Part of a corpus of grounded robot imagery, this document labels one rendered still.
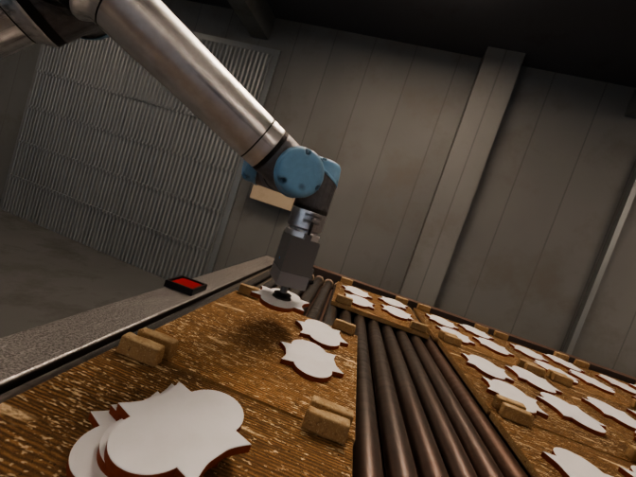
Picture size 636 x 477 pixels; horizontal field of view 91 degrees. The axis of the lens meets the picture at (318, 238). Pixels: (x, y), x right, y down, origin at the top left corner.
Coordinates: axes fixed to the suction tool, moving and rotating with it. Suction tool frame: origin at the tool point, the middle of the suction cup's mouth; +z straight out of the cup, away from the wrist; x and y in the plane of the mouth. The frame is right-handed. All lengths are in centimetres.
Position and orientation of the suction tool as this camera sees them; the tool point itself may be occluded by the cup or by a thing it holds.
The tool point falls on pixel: (279, 302)
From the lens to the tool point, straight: 69.2
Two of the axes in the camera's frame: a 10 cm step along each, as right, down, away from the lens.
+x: -9.0, -2.8, -3.4
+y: -3.0, -1.7, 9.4
